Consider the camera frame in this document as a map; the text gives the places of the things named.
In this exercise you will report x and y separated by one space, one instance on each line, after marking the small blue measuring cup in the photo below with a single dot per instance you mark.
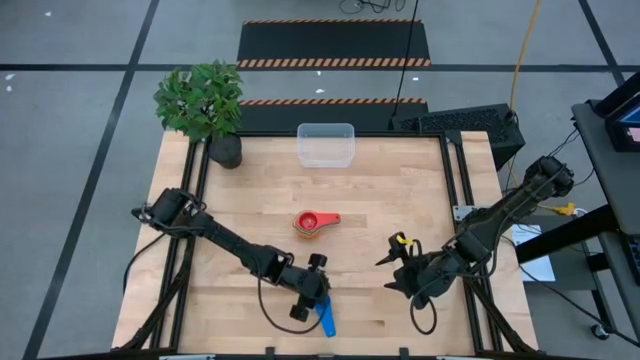
327 322

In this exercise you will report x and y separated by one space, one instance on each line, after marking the hazard-striped black floor mat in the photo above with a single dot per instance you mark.
325 117
330 42

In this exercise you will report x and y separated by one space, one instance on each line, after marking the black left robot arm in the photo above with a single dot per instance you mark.
225 240

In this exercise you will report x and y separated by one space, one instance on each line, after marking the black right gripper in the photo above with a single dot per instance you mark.
425 275

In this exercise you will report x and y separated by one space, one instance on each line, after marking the potted green plant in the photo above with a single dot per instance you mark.
200 100

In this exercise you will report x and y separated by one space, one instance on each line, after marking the black caster wheel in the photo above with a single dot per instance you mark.
599 332

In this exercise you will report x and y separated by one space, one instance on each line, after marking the white paper sheet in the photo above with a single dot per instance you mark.
537 265

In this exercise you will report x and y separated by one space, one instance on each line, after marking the red measuring cup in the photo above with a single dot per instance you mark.
327 218

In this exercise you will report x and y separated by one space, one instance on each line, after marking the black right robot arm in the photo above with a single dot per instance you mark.
500 220

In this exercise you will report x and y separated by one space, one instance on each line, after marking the clear plastic basket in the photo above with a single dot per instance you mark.
325 150

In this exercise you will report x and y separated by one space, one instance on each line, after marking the yellow power plug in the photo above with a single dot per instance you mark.
566 209

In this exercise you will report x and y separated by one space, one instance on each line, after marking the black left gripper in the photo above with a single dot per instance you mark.
300 280

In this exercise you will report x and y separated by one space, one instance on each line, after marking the dark side desk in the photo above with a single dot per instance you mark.
605 175

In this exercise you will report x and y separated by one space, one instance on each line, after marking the black laptop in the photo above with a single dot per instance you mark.
620 142

